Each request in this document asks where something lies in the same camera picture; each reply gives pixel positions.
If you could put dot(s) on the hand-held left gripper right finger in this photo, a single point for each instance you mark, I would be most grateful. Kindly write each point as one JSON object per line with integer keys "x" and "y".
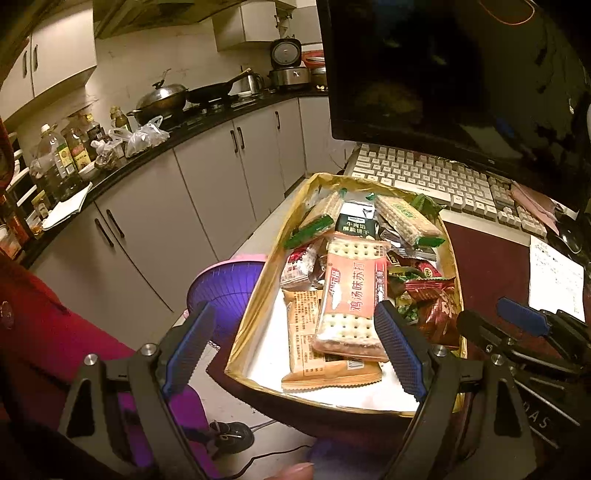
{"x": 401, "y": 353}

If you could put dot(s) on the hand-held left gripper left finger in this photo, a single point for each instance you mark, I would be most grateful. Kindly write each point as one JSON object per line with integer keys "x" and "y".
{"x": 189, "y": 348}

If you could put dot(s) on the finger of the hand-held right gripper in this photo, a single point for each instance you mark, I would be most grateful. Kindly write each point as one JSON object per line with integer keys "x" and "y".
{"x": 480, "y": 326}
{"x": 524, "y": 318}

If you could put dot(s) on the green pea snack packet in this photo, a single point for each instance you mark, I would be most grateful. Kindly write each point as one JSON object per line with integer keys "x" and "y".
{"x": 407, "y": 314}

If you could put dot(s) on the red-brown snack packet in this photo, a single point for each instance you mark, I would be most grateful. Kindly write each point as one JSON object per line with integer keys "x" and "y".
{"x": 434, "y": 309}

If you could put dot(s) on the orange soda cracker packet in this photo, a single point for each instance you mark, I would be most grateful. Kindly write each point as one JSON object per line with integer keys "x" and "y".
{"x": 353, "y": 295}

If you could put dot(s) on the red packet with green label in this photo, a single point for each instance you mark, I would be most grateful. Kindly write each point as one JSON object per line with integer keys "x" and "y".
{"x": 418, "y": 270}

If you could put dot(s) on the gold cardboard box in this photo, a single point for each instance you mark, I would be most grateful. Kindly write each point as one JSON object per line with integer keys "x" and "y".
{"x": 272, "y": 369}

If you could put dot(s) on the tan biscuit packet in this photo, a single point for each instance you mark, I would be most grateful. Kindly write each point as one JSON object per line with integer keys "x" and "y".
{"x": 314, "y": 344}

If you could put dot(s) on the silver foil snack packet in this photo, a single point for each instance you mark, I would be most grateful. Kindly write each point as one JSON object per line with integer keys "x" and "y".
{"x": 401, "y": 253}

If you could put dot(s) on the clear cracker pack green ends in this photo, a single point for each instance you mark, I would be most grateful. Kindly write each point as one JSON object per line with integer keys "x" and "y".
{"x": 404, "y": 221}
{"x": 318, "y": 217}

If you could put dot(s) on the green leafy print packet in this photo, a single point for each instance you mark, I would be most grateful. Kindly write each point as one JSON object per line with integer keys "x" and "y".
{"x": 427, "y": 204}

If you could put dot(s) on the small red white packet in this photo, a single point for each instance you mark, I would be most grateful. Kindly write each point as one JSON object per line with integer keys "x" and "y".
{"x": 300, "y": 263}

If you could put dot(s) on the dark green biscuit packet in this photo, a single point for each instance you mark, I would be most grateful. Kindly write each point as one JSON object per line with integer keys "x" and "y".
{"x": 353, "y": 226}

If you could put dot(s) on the person's left hand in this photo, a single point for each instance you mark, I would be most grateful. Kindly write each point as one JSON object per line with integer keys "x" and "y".
{"x": 298, "y": 473}

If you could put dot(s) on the white lined notebook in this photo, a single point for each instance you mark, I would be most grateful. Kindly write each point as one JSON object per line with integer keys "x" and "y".
{"x": 554, "y": 277}

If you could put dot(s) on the purple electric fan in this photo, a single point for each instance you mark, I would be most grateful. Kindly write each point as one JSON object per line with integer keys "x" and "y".
{"x": 221, "y": 290}

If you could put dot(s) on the black computer mouse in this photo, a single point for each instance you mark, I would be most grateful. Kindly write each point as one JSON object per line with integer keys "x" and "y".
{"x": 570, "y": 233}

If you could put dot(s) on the pink cloth pouch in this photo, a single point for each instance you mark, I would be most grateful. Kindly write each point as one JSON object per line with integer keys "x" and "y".
{"x": 535, "y": 203}

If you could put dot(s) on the person's red garment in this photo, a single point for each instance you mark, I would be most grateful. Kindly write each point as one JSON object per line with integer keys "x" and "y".
{"x": 37, "y": 323}

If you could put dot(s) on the grey lower kitchen cabinets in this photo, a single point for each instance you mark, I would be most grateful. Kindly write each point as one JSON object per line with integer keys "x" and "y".
{"x": 152, "y": 194}

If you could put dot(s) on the white computer keyboard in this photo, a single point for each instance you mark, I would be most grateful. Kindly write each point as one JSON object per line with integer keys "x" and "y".
{"x": 415, "y": 173}

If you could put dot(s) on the black kitchen countertop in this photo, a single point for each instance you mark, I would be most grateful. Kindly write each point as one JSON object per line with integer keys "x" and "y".
{"x": 117, "y": 180}

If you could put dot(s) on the white paper sheets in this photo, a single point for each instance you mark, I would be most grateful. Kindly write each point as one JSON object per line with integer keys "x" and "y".
{"x": 67, "y": 205}

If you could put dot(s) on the white bowl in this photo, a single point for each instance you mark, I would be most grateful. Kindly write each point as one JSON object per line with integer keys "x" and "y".
{"x": 88, "y": 172}

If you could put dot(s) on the small yellow seasoning box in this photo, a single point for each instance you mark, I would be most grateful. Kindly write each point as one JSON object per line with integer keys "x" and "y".
{"x": 39, "y": 205}

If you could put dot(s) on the red seasoning jar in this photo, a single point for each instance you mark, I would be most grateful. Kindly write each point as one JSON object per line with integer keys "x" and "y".
{"x": 11, "y": 240}

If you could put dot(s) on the bag of brown food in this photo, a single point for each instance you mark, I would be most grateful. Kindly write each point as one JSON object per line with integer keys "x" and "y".
{"x": 107, "y": 157}

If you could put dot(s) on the clear plastic bag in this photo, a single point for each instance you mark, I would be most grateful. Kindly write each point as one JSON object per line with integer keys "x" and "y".
{"x": 143, "y": 136}

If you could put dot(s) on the yellow label oil bottle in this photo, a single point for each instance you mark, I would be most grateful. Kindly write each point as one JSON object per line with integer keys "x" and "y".
{"x": 76, "y": 150}

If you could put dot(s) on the large cooking oil bottle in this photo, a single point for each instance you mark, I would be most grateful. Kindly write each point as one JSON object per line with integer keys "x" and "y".
{"x": 53, "y": 161}

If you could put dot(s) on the dark sauce bottle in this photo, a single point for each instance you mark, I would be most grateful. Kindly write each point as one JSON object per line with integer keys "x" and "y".
{"x": 94, "y": 131}

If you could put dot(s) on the green glass bottle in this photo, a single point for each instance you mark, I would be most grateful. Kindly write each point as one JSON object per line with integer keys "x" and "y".
{"x": 119, "y": 119}

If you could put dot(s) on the gas stove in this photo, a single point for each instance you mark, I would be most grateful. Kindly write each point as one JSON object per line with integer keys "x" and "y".
{"x": 217, "y": 107}

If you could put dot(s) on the white shelf rack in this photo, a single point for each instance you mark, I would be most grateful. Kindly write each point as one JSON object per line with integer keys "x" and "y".
{"x": 14, "y": 170}

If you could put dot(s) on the steel wok with lid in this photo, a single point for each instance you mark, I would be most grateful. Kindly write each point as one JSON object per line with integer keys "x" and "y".
{"x": 161, "y": 99}

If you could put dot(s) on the black frying pan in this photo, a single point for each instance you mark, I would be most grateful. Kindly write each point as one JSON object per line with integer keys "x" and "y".
{"x": 207, "y": 92}

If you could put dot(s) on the black computer monitor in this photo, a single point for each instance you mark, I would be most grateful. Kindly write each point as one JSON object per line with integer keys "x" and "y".
{"x": 438, "y": 69}

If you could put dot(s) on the steel kettle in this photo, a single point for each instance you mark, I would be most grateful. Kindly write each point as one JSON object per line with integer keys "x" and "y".
{"x": 253, "y": 83}

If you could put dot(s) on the small steel pot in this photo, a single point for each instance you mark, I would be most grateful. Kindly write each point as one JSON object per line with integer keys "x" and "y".
{"x": 319, "y": 78}

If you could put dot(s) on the stainless steel cooker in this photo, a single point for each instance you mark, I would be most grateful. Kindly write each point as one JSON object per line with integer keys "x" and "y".
{"x": 291, "y": 77}

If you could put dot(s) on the red basin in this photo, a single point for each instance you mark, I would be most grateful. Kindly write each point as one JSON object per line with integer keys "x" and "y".
{"x": 314, "y": 57}

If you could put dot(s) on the black rice cooker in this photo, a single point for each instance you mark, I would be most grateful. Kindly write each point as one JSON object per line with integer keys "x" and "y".
{"x": 286, "y": 53}

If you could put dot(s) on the white upper kitchen cabinet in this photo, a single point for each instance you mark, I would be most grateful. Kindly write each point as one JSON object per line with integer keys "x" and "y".
{"x": 60, "y": 50}
{"x": 258, "y": 23}

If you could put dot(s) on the range hood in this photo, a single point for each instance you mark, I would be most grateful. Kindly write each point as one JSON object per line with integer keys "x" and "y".
{"x": 152, "y": 14}

